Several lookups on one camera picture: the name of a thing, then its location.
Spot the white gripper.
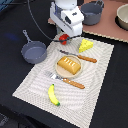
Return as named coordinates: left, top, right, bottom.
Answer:
left=50, top=6, right=84, bottom=36

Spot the red toy tomato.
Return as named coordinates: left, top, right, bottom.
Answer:
left=59, top=34, right=69, bottom=45

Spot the yellow toy cheese wedge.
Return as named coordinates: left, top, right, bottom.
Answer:
left=79, top=39, right=93, bottom=52

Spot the yellow toy banana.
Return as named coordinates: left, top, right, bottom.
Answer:
left=48, top=84, right=60, bottom=106

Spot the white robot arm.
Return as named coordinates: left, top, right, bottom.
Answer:
left=50, top=0, right=84, bottom=37

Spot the grey toy cooking pot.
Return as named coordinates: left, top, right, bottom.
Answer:
left=81, top=0, right=104, bottom=25

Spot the pink toy stove top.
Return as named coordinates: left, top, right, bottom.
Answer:
left=47, top=0, right=128, bottom=44

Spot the orange toy bread loaf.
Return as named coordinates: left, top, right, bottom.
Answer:
left=57, top=56, right=81, bottom=75

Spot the round wooden plate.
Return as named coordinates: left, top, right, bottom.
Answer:
left=55, top=55, right=82, bottom=78

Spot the cream bowl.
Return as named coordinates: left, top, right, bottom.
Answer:
left=117, top=4, right=128, bottom=30

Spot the small grey frying pan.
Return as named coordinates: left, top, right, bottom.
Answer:
left=21, top=30, right=47, bottom=64

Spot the white woven placemat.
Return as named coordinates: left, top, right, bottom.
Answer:
left=13, top=37, right=114, bottom=128

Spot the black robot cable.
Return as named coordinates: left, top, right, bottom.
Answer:
left=26, top=0, right=83, bottom=43

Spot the wooden handled toy knife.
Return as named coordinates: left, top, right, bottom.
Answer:
left=58, top=50, right=97, bottom=63

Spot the wooden handled toy fork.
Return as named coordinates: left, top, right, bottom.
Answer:
left=44, top=71, right=85, bottom=89

